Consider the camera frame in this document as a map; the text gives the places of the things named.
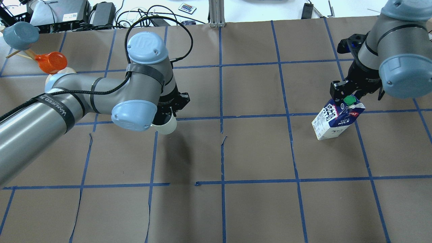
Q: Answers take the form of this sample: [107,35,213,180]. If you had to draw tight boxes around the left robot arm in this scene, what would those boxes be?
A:
[0,32,190,188]

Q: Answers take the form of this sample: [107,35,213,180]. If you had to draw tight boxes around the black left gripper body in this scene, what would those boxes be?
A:
[156,84,179,117]

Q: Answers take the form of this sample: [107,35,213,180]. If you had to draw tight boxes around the black electronics box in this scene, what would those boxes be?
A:
[30,0,91,26]

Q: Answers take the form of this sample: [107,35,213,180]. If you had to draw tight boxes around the wooden mug tree stand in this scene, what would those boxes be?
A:
[5,49,77,84]

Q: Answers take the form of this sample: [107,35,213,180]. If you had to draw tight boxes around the small remote control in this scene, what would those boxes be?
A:
[178,3,196,15]

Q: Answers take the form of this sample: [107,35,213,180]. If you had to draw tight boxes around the blue mug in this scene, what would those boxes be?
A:
[3,22,40,51]

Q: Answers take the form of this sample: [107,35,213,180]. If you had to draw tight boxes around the orange mug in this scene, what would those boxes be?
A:
[34,51,68,74]

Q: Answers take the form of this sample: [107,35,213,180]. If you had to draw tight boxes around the blue white milk carton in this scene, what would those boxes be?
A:
[311,95,366,140]

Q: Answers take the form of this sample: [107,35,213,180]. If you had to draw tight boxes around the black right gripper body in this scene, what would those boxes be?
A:
[337,34,383,98]

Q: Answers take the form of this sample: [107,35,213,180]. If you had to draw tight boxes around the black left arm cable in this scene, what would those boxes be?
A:
[0,16,193,123]

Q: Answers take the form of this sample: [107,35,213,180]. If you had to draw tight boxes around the black power adapter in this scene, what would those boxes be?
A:
[89,2,116,26]

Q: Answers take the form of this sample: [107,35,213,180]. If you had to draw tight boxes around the aluminium frame post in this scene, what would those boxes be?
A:
[209,0,226,28]

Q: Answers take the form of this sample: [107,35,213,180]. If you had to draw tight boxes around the white ribbed mug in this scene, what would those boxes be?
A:
[151,113,177,135]

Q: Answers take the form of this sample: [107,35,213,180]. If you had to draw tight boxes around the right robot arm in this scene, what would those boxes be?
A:
[329,0,432,103]

